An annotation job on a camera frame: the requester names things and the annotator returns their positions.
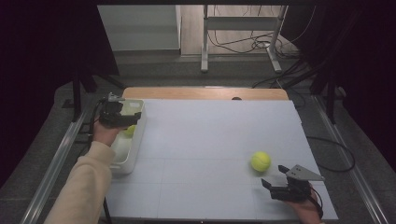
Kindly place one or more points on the white cabinet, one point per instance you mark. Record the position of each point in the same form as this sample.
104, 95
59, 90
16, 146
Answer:
140, 28

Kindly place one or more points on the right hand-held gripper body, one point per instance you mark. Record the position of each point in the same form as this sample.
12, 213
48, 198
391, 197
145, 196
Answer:
292, 191

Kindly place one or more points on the dark curtain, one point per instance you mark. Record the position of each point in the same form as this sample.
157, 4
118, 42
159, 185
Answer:
373, 77
31, 62

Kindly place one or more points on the white board sheet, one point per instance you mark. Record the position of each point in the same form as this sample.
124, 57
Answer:
218, 174

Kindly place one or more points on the person's right hand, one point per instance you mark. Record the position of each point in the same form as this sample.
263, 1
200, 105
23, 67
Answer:
305, 210

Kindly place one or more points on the metal floor rail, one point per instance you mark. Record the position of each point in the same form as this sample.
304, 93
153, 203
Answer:
49, 177
358, 177

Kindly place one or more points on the white metal desk frame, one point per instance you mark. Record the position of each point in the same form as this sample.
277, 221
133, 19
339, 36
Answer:
239, 23

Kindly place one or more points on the black stand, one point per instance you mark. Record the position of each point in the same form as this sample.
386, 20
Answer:
76, 99
331, 102

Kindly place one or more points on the person's left hand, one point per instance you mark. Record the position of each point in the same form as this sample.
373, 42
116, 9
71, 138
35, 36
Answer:
104, 135

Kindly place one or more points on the white plastic bin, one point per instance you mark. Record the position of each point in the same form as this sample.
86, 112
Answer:
124, 151

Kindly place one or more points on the wooden table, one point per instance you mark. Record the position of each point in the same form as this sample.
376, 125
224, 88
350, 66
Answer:
202, 93

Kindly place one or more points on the yellow tennis ball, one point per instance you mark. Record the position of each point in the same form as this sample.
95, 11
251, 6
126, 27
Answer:
261, 161
130, 130

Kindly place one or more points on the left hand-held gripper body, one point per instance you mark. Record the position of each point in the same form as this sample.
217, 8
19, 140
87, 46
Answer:
113, 118

